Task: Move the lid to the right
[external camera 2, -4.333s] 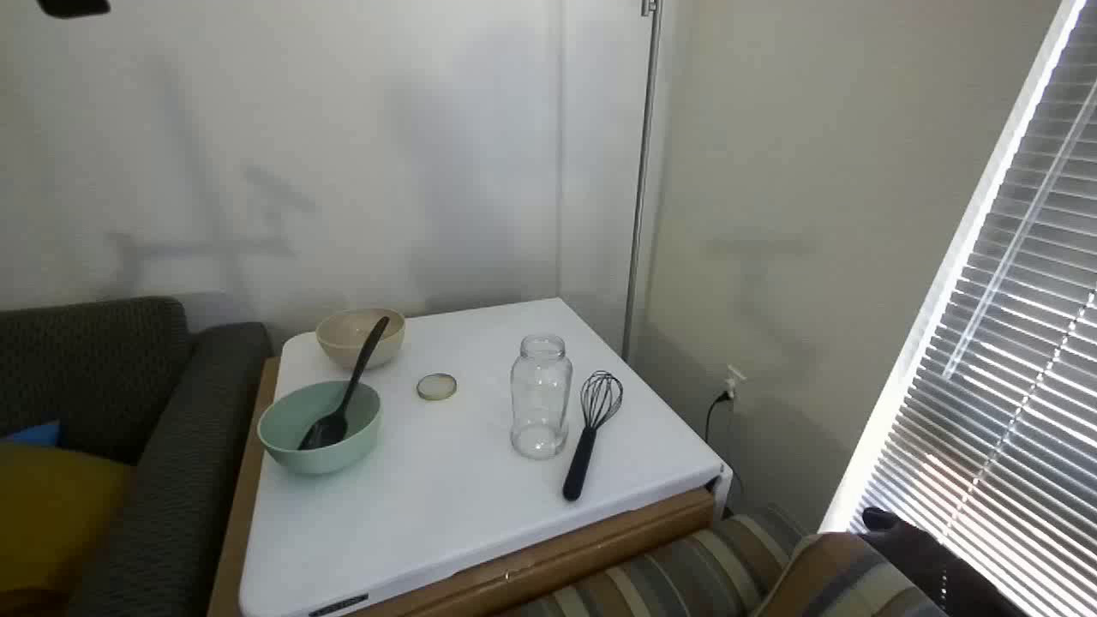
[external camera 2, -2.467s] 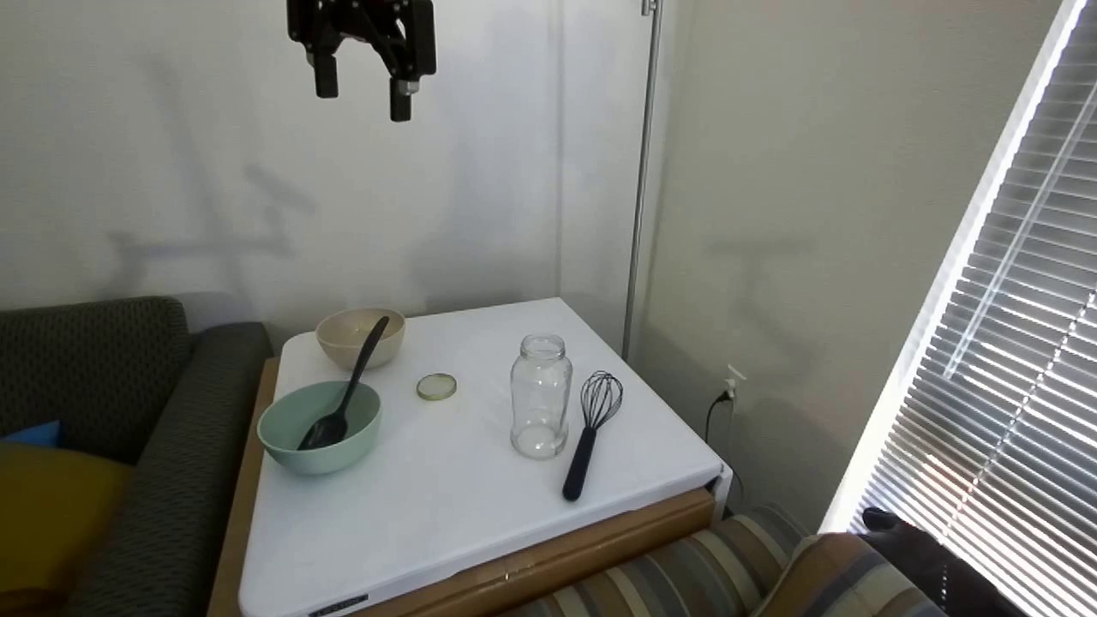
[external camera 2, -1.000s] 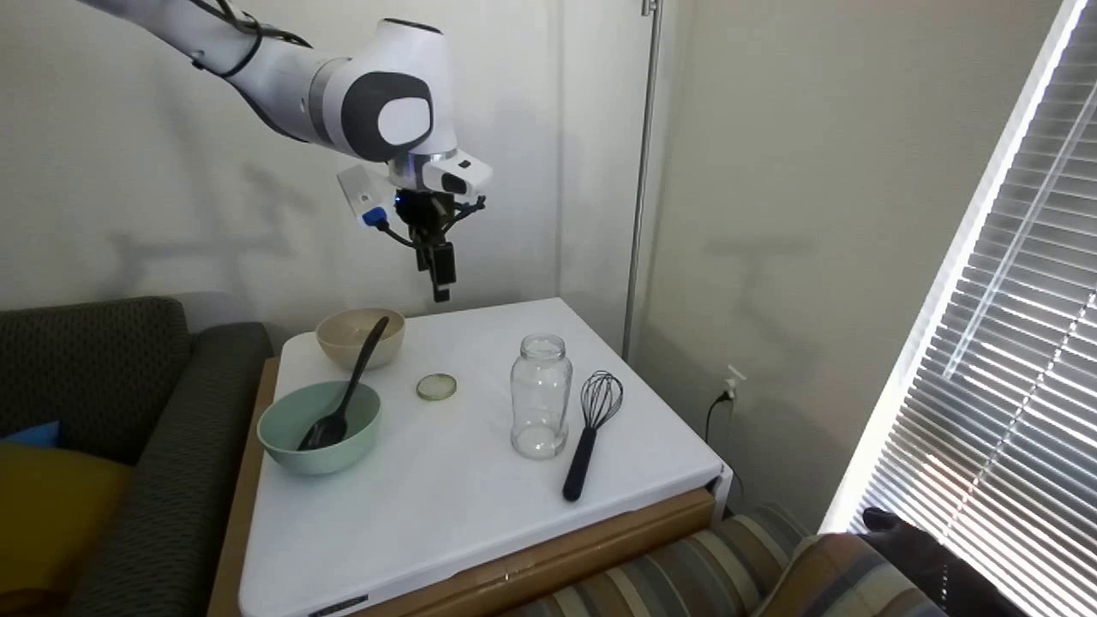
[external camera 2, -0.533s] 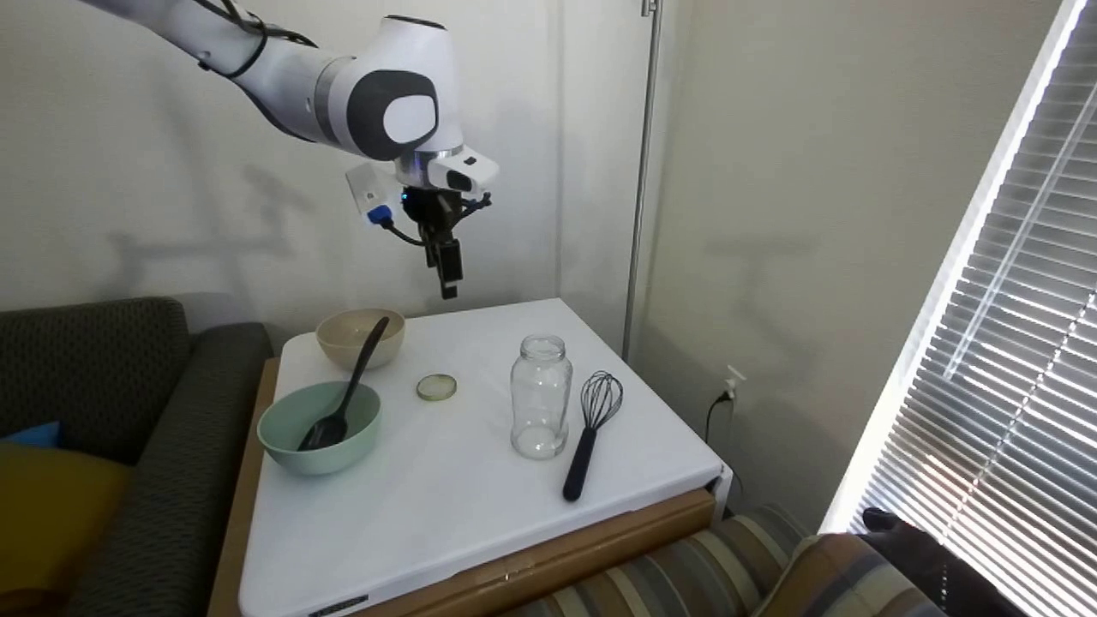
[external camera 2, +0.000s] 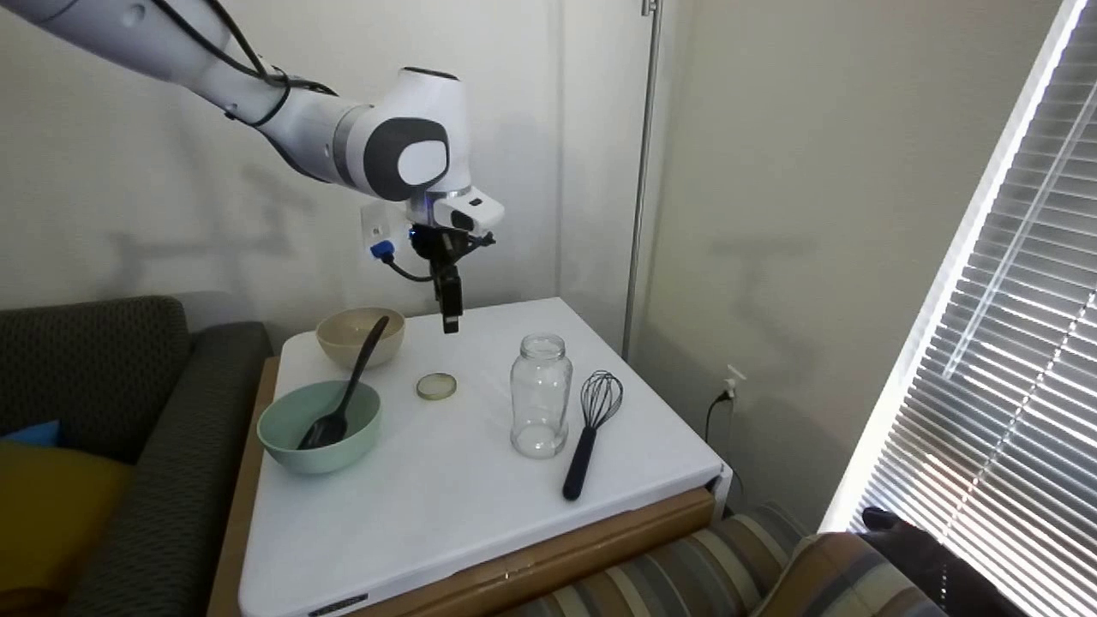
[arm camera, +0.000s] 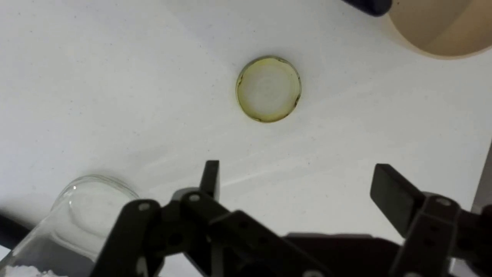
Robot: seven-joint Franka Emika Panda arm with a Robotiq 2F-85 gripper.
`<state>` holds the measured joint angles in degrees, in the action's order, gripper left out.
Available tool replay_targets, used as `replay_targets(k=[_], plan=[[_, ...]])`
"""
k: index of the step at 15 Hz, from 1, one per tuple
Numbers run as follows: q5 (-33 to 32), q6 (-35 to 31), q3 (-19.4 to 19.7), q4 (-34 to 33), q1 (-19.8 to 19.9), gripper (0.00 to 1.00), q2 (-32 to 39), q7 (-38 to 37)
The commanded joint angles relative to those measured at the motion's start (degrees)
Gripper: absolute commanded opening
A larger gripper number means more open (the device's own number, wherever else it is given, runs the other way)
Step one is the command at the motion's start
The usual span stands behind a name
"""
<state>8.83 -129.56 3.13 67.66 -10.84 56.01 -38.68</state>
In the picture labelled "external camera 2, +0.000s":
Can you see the green ceramic bowl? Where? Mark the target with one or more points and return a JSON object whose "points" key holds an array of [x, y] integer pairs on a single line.
{"points": [[336, 457]]}

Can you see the cream ceramic bowl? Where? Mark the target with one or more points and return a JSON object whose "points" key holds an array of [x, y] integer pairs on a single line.
{"points": [[342, 343]]}

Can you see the white wall outlet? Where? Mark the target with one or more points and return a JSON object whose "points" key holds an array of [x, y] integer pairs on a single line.
{"points": [[735, 377]]}

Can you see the blue cushion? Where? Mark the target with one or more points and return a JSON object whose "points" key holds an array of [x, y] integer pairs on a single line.
{"points": [[37, 438]]}

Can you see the black bulky object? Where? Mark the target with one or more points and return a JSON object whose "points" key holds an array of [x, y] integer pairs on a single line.
{"points": [[937, 571]]}

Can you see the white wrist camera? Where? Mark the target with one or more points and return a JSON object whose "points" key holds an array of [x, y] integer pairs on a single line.
{"points": [[469, 214]]}

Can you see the clear glass jar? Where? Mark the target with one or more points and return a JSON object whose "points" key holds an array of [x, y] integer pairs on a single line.
{"points": [[539, 400]]}

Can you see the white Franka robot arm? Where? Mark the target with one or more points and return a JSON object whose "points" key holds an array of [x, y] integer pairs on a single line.
{"points": [[174, 38]]}

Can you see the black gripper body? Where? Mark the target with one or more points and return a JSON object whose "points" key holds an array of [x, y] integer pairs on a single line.
{"points": [[448, 244]]}

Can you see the dark grey sofa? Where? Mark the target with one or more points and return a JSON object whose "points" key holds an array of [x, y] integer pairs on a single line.
{"points": [[147, 457]]}

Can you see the white foam board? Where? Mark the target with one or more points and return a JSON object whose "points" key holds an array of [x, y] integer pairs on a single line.
{"points": [[458, 501]]}

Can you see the yellow cushion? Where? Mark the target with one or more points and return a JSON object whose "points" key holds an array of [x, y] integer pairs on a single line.
{"points": [[45, 514]]}

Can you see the striped cushion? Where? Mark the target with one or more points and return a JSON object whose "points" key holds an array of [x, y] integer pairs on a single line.
{"points": [[845, 583]]}

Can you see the striped sofa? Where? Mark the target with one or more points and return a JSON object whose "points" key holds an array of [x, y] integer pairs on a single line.
{"points": [[687, 571]]}

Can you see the round jar lid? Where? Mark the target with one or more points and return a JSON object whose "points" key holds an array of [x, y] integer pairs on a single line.
{"points": [[435, 384]]}

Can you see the black plastic spoon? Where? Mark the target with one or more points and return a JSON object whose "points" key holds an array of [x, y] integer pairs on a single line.
{"points": [[326, 433]]}

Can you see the wooden table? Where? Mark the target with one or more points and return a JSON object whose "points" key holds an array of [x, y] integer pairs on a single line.
{"points": [[550, 566]]}

